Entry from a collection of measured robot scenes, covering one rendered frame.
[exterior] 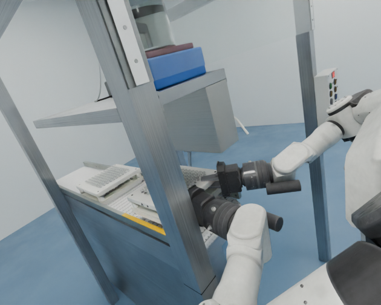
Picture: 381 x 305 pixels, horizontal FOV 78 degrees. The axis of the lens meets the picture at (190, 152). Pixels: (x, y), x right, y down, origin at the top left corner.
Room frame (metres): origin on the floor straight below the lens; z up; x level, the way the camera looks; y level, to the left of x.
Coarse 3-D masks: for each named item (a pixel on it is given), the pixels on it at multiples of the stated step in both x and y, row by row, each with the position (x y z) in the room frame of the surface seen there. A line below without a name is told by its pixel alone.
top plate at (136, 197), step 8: (184, 168) 0.84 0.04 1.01; (192, 168) 0.81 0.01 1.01; (200, 168) 0.79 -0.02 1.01; (200, 184) 0.68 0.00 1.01; (208, 184) 0.68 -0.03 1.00; (136, 192) 0.75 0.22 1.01; (128, 200) 0.74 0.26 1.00; (136, 200) 0.70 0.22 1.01; (144, 200) 0.68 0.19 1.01; (152, 208) 0.64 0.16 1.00
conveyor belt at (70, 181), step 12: (84, 168) 1.62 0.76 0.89; (60, 180) 1.50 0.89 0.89; (72, 180) 1.43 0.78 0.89; (84, 180) 1.37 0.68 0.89; (144, 180) 1.11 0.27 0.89; (108, 204) 0.96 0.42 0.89; (120, 204) 0.93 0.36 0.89; (240, 204) 0.70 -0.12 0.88; (204, 228) 0.61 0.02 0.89; (204, 240) 0.57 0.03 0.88
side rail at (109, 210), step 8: (64, 192) 1.24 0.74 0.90; (72, 192) 1.14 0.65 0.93; (80, 200) 1.07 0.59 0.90; (88, 200) 0.98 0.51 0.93; (96, 208) 0.94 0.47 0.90; (104, 208) 0.87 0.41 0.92; (112, 208) 0.84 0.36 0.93; (112, 216) 0.83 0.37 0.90; (120, 216) 0.78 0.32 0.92; (128, 224) 0.75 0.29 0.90; (136, 224) 0.70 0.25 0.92; (152, 232) 0.64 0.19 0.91
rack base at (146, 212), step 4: (212, 188) 0.71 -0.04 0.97; (216, 188) 0.70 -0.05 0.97; (220, 188) 0.71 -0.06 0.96; (208, 192) 0.69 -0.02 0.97; (212, 192) 0.68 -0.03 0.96; (216, 192) 0.69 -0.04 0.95; (216, 196) 0.69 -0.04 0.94; (132, 208) 0.74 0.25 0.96; (136, 208) 0.73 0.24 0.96; (140, 208) 0.72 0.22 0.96; (144, 208) 0.71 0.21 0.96; (148, 208) 0.70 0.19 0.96; (136, 212) 0.73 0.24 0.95; (140, 212) 0.70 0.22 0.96; (144, 212) 0.69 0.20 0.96; (148, 212) 0.68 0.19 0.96; (152, 212) 0.67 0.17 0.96; (156, 212) 0.66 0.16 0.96; (144, 216) 0.69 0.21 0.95; (148, 216) 0.67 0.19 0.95; (152, 216) 0.65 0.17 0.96; (156, 216) 0.64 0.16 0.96; (152, 220) 0.66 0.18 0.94; (156, 220) 0.64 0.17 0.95
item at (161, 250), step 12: (96, 168) 1.56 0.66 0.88; (72, 204) 1.21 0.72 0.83; (84, 204) 1.06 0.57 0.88; (96, 216) 0.98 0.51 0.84; (108, 216) 0.87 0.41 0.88; (108, 228) 0.92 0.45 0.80; (120, 228) 0.82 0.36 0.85; (132, 228) 0.74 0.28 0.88; (132, 240) 0.77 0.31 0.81; (144, 240) 0.70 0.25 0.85; (156, 240) 0.63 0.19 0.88; (216, 240) 0.62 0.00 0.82; (156, 252) 0.66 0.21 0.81; (168, 252) 0.60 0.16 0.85; (216, 252) 0.61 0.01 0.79
